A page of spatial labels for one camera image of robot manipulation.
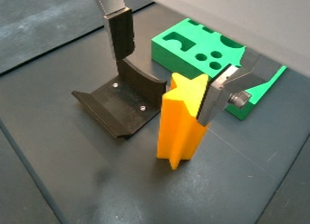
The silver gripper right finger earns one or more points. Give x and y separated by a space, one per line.
229 85

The green shape sorting board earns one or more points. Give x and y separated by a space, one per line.
192 49

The orange star prism block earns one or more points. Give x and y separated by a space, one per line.
181 132

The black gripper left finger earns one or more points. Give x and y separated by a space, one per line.
120 24

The black curved block holder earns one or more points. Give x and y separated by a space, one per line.
126 102

